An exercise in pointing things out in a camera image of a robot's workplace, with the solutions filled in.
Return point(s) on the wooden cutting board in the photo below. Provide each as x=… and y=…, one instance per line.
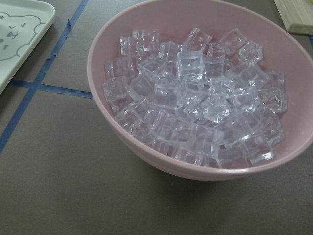
x=297, y=15

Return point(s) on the clear ice cubes pile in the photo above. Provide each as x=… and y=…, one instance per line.
x=204, y=103

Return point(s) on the cream bear tray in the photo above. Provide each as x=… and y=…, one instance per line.
x=22, y=25

